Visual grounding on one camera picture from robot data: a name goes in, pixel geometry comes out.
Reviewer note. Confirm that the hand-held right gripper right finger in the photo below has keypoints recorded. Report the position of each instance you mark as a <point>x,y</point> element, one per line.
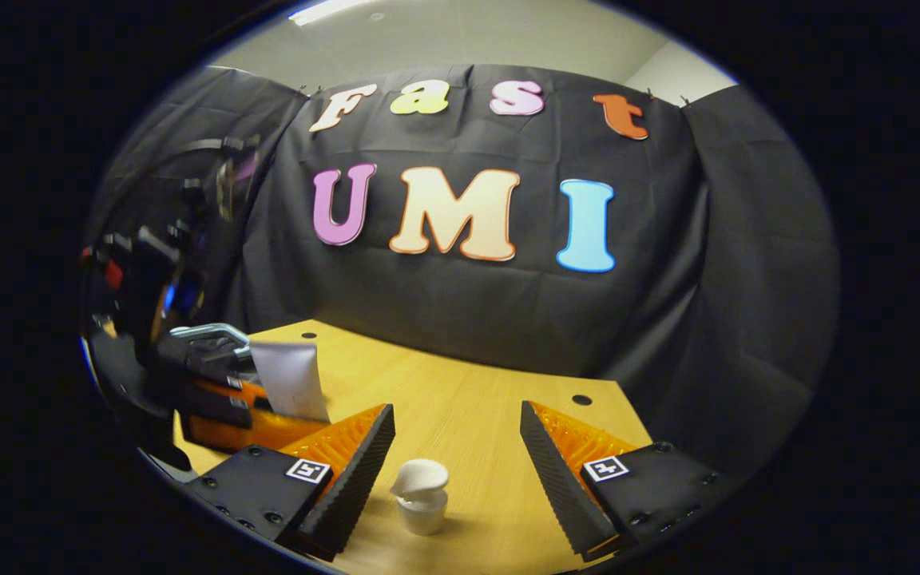
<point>560,487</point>

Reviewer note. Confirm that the white squeeze tube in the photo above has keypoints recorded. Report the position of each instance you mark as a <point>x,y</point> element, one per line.
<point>288,379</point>

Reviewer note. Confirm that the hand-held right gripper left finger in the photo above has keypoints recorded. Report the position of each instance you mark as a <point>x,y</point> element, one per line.
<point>356,479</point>

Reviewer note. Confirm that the black backdrop cloth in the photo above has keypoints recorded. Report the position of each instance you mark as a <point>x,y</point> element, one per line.
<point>508,311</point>

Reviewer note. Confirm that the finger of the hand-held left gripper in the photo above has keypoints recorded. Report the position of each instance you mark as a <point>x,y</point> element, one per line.
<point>236,431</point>
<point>220,395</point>

